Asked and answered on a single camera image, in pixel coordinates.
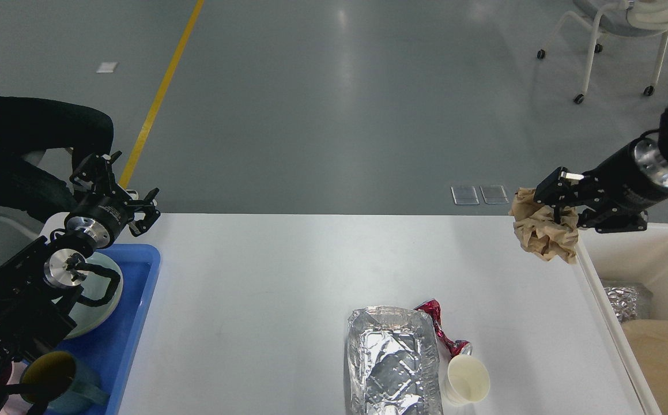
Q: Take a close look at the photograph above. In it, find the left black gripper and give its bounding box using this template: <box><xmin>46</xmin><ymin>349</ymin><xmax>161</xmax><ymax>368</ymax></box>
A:
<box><xmin>64</xmin><ymin>152</ymin><xmax>161</xmax><ymax>248</ymax></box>

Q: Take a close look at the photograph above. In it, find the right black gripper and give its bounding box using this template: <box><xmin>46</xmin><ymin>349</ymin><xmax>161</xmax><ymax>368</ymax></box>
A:
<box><xmin>534</xmin><ymin>137</ymin><xmax>668</xmax><ymax>234</ymax></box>

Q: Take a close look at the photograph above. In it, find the brown paper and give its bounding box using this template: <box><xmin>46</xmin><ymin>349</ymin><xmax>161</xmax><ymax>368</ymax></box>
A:
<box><xmin>508</xmin><ymin>187</ymin><xmax>579</xmax><ymax>265</ymax></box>

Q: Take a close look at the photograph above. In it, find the light green plate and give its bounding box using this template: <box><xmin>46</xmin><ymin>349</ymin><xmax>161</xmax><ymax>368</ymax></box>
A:
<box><xmin>62</xmin><ymin>252</ymin><xmax>123</xmax><ymax>341</ymax></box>

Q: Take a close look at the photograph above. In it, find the brown paper bag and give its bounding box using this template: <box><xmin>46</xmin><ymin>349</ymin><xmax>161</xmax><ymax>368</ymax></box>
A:
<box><xmin>621</xmin><ymin>319</ymin><xmax>668</xmax><ymax>414</ymax></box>

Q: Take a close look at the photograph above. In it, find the dark teal mug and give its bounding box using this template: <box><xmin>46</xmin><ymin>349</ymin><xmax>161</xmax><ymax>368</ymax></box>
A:
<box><xmin>19</xmin><ymin>351</ymin><xmax>110</xmax><ymax>414</ymax></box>

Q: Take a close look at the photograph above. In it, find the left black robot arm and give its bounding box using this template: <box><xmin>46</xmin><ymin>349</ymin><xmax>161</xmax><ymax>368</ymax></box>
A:
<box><xmin>0</xmin><ymin>152</ymin><xmax>161</xmax><ymax>414</ymax></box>

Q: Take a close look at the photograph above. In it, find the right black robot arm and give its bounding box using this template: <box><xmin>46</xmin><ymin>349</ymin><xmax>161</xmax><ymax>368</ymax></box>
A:
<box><xmin>534</xmin><ymin>106</ymin><xmax>668</xmax><ymax>233</ymax></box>

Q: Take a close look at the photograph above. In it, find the white plastic bin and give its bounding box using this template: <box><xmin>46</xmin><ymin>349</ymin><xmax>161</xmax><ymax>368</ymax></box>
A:
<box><xmin>576</xmin><ymin>223</ymin><xmax>668</xmax><ymax>414</ymax></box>

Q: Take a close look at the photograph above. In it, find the clear plastic wrap in bin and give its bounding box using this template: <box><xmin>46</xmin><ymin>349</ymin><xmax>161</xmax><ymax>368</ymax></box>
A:
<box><xmin>601</xmin><ymin>280</ymin><xmax>653</xmax><ymax>323</ymax></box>

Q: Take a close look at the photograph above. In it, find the floor outlet plate right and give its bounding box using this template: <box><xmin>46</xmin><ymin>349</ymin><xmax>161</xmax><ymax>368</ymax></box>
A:
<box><xmin>480</xmin><ymin>186</ymin><xmax>510</xmax><ymax>205</ymax></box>

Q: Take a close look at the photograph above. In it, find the floor outlet plate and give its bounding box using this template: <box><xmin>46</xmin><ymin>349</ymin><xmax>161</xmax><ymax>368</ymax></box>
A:
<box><xmin>480</xmin><ymin>186</ymin><xmax>510</xmax><ymax>205</ymax></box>
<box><xmin>451</xmin><ymin>186</ymin><xmax>480</xmax><ymax>206</ymax></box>

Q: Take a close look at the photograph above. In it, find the person in dark clothes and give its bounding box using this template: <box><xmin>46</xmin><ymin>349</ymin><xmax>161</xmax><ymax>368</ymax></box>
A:
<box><xmin>0</xmin><ymin>96</ymin><xmax>114</xmax><ymax>212</ymax></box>

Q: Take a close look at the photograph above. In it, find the floor outlet plate left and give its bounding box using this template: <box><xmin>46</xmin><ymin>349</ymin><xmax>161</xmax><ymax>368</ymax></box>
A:
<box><xmin>451</xmin><ymin>186</ymin><xmax>480</xmax><ymax>206</ymax></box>

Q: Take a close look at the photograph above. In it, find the blue plastic tray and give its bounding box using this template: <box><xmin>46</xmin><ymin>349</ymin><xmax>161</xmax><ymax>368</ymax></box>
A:
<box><xmin>57</xmin><ymin>244</ymin><xmax>161</xmax><ymax>414</ymax></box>

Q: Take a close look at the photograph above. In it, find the white office chair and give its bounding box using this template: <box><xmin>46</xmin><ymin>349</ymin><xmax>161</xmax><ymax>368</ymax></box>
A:
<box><xmin>536</xmin><ymin>1</ymin><xmax>668</xmax><ymax>105</ymax></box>

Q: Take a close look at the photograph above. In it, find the crushed red can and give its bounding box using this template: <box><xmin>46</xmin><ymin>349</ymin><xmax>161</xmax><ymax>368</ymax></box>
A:
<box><xmin>414</xmin><ymin>299</ymin><xmax>473</xmax><ymax>358</ymax></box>

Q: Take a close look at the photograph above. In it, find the lower white paper cup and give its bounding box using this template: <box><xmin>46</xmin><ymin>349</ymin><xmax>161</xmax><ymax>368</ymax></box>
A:
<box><xmin>441</xmin><ymin>354</ymin><xmax>491</xmax><ymax>406</ymax></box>

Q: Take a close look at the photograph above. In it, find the pink mug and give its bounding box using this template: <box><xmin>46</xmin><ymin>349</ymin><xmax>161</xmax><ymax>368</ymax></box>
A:
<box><xmin>0</xmin><ymin>361</ymin><xmax>28</xmax><ymax>407</ymax></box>

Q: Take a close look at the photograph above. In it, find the aluminium foil container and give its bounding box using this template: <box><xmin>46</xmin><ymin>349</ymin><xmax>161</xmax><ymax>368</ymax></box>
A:
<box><xmin>346</xmin><ymin>305</ymin><xmax>443</xmax><ymax>414</ymax></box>

